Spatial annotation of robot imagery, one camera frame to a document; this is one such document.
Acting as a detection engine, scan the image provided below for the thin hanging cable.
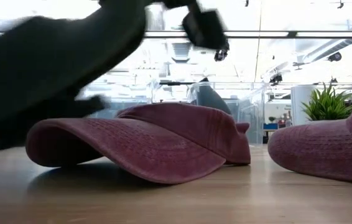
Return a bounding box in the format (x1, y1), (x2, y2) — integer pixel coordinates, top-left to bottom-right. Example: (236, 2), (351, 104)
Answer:
(253, 0), (263, 83)

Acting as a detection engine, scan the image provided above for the white column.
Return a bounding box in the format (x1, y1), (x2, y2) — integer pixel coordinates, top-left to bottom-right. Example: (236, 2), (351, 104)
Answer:
(290, 85), (317, 127)

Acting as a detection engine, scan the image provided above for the black track spotlight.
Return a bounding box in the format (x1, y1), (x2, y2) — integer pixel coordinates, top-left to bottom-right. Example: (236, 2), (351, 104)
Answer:
(269, 73), (284, 86)

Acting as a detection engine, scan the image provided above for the green artificial plant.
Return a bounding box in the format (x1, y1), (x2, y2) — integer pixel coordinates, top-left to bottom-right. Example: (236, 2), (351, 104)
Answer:
(300, 82), (352, 121)

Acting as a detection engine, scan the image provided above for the black hanging camera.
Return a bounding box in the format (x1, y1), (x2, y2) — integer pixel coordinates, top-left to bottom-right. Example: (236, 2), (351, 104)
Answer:
(214, 48), (230, 62)

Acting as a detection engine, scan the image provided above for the silver ventilation duct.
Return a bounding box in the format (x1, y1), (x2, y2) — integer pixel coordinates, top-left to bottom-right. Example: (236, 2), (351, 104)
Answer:
(171, 42), (193, 64)

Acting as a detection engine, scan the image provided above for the maroon washed cotton cap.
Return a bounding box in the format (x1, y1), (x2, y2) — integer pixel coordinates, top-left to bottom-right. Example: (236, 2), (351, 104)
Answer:
(267, 93), (352, 185)
(25, 102), (251, 185)

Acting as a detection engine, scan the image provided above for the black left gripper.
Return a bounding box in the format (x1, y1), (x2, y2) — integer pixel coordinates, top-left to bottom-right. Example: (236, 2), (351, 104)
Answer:
(163, 0), (230, 50)

